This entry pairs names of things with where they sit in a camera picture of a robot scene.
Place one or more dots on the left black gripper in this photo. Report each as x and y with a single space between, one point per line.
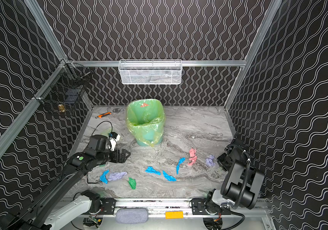
117 155

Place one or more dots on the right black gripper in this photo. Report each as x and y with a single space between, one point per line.
223 161

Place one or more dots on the green bin with bag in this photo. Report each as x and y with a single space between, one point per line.
145 120

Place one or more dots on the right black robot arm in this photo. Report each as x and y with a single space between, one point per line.
242 183

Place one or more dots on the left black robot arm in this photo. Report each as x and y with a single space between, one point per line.
33 216

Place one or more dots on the purple paper scrap right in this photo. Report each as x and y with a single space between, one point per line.
210 161

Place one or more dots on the purple paper scrap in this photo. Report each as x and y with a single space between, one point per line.
210 161
116 176

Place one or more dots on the orange utility knife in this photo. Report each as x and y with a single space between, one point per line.
114 111

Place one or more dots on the pink paper scrap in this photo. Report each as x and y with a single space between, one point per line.
193 157

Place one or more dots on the purple paper scrap left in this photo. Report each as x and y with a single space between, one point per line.
116 176

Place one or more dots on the green paper scrap front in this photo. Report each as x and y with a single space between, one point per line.
132 183

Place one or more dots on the brass object in basket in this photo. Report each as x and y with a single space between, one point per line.
61 108

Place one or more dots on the yellow block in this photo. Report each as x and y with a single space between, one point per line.
174 215

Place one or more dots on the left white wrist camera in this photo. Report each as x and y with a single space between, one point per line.
113 137

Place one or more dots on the black wire basket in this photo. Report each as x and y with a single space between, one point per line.
67 89

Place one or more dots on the white wire basket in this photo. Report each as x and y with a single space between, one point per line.
150 71

